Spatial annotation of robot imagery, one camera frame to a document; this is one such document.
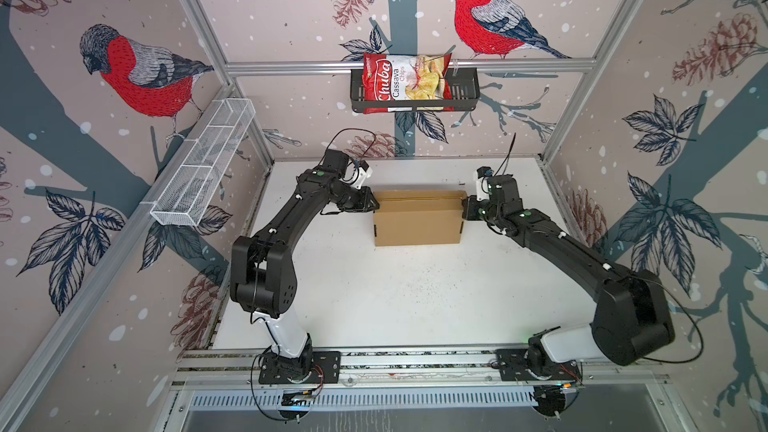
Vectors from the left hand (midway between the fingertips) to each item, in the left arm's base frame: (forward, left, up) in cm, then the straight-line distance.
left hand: (376, 205), depth 85 cm
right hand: (+1, -24, -3) cm, 25 cm away
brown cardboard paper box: (-6, -12, +2) cm, 14 cm away
